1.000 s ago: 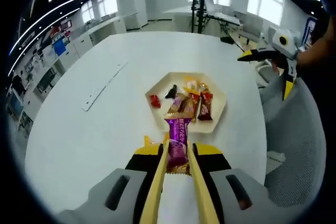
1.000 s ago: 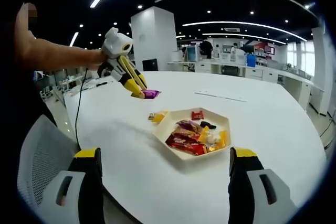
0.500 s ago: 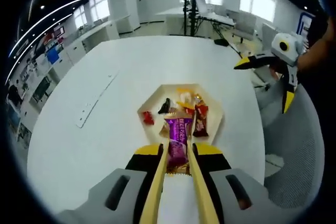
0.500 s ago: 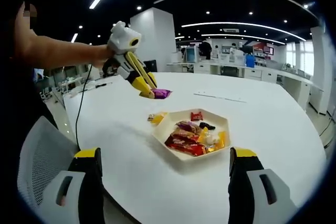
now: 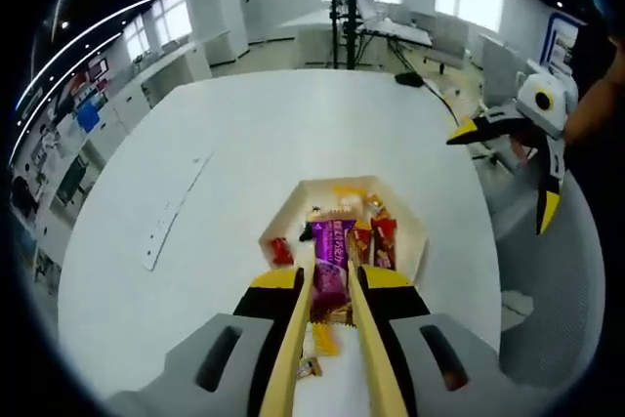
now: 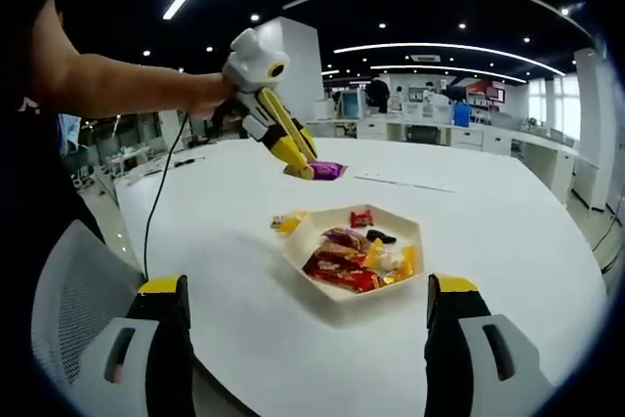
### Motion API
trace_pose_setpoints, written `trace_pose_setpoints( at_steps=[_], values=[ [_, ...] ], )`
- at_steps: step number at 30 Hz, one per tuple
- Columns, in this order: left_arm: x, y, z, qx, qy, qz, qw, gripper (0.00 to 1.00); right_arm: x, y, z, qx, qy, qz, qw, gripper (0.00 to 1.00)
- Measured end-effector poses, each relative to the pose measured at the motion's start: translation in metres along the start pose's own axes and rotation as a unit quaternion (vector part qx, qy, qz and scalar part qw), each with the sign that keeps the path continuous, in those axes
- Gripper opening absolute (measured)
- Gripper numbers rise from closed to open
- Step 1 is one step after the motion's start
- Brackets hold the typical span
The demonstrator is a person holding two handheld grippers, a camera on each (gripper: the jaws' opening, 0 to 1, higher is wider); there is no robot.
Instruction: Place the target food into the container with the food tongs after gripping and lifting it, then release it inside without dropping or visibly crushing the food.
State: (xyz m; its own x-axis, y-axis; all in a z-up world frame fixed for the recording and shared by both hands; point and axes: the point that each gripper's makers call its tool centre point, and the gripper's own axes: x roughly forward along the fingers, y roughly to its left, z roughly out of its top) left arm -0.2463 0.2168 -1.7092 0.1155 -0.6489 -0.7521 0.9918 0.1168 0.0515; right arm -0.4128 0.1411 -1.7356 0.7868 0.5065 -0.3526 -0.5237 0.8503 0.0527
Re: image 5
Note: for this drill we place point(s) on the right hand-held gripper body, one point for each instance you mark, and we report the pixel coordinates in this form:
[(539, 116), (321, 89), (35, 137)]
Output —
[(527, 95)]

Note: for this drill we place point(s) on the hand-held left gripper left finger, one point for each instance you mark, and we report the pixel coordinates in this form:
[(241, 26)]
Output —
[(220, 368)]

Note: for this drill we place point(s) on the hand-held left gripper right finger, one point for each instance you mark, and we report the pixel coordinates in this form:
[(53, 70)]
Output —
[(464, 373)]

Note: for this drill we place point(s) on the yellow food tongs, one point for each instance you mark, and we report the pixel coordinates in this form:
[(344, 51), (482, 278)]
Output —
[(290, 348)]

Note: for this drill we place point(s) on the small gold candy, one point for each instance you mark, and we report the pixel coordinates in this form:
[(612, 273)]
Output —
[(310, 368)]

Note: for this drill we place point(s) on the small red candy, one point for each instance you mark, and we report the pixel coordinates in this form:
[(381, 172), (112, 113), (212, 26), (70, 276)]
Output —
[(280, 251)]

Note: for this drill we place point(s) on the yellow food packet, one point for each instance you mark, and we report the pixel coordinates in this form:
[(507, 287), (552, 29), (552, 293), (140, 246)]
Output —
[(347, 191)]

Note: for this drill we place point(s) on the pile of food snacks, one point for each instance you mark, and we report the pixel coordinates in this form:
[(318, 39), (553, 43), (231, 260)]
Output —
[(383, 241)]

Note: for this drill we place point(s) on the purple food bar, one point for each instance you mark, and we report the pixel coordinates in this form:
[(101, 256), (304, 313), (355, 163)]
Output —
[(332, 261)]

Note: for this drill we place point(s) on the cream hexagonal container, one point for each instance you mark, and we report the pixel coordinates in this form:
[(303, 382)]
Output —
[(288, 207)]

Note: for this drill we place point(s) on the person's right hand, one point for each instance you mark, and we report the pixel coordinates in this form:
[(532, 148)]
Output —
[(523, 146)]

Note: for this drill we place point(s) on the white cabinet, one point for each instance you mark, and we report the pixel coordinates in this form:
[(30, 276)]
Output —
[(503, 70)]

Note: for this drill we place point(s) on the blue framed board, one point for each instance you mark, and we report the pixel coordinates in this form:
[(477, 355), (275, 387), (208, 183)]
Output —
[(566, 46)]

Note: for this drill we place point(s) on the white mesh office chair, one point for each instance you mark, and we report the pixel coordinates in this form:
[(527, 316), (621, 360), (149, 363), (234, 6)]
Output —
[(547, 280)]

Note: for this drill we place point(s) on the white table strip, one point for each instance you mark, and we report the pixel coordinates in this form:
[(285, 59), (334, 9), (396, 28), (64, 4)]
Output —
[(168, 221)]

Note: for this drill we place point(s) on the black monitor stand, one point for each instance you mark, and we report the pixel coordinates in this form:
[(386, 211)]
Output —
[(351, 21)]

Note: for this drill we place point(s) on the blue box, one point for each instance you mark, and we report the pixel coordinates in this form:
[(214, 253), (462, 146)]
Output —
[(89, 116)]

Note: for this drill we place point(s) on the white square pillar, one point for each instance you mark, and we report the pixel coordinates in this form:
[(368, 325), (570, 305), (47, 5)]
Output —
[(217, 12)]

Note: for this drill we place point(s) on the row of white desks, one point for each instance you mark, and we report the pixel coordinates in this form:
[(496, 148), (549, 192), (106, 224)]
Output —
[(161, 80)]

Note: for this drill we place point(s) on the red wall poster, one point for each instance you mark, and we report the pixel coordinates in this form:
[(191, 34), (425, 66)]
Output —
[(95, 68)]

